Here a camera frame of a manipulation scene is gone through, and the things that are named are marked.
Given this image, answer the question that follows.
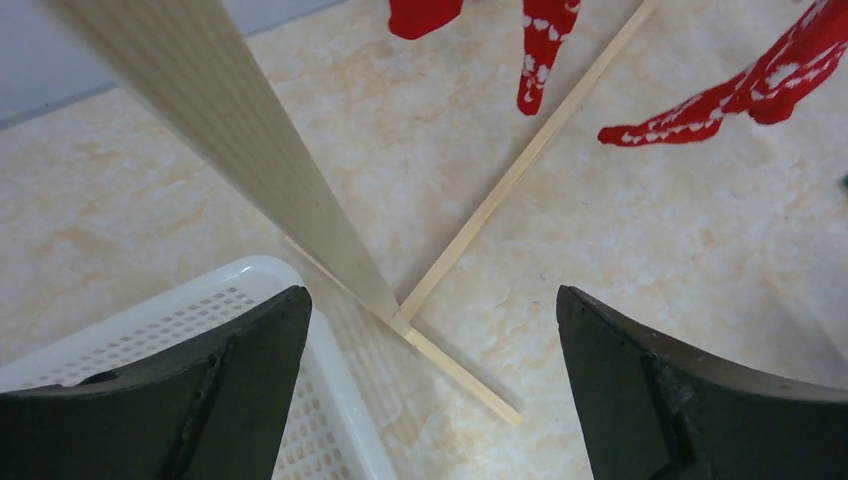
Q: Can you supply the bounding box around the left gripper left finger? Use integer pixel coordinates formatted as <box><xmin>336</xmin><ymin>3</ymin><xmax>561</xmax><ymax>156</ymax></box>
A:
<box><xmin>1</xmin><ymin>286</ymin><xmax>312</xmax><ymax>479</ymax></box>

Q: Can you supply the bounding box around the red patterned sock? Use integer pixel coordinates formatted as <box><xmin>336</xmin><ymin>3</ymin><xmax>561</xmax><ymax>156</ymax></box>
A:
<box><xmin>388</xmin><ymin>0</ymin><xmax>463</xmax><ymax>40</ymax></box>
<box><xmin>597</xmin><ymin>0</ymin><xmax>847</xmax><ymax>147</ymax></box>
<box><xmin>517</xmin><ymin>0</ymin><xmax>581</xmax><ymax>116</ymax></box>

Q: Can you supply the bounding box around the red patterned sock middle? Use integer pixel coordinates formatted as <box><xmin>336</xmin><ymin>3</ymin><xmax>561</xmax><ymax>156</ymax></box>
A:
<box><xmin>517</xmin><ymin>0</ymin><xmax>581</xmax><ymax>116</ymax></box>

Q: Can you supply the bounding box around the red patterned sock right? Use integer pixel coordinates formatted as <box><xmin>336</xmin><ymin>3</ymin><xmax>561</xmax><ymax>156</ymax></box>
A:
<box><xmin>597</xmin><ymin>0</ymin><xmax>847</xmax><ymax>147</ymax></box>

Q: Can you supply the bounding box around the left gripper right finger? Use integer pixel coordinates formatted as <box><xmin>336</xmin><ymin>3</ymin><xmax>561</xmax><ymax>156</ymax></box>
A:
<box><xmin>556</xmin><ymin>286</ymin><xmax>847</xmax><ymax>479</ymax></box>

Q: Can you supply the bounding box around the red patterned sock left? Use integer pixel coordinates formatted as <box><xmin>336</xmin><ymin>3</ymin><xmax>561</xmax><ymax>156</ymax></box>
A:
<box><xmin>388</xmin><ymin>0</ymin><xmax>463</xmax><ymax>40</ymax></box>

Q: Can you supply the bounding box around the wooden drying rack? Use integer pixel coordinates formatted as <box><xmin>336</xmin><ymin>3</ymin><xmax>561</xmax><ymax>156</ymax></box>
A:
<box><xmin>46</xmin><ymin>1</ymin><xmax>656</xmax><ymax>426</ymax></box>

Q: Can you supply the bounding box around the white plastic basket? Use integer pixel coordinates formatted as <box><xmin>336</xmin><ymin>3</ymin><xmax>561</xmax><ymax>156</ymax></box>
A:
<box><xmin>1</xmin><ymin>255</ymin><xmax>396</xmax><ymax>479</ymax></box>

